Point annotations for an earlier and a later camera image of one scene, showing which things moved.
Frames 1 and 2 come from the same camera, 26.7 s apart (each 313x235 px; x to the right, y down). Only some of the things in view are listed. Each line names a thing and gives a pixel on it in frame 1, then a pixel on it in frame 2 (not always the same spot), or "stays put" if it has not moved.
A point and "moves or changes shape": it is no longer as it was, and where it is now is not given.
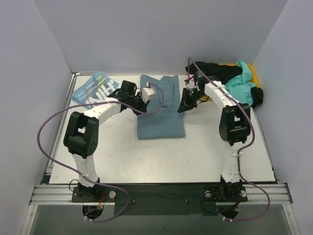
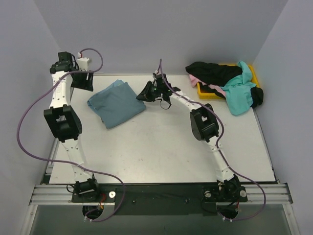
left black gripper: x=140 y=105 → x=81 y=80
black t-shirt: x=222 y=73 stays put
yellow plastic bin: x=254 y=75 stays put
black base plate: x=161 y=199 stays put
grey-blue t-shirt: x=167 y=122 moves or changes shape
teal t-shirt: x=241 y=86 stays put
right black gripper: x=189 y=97 → x=151 y=89
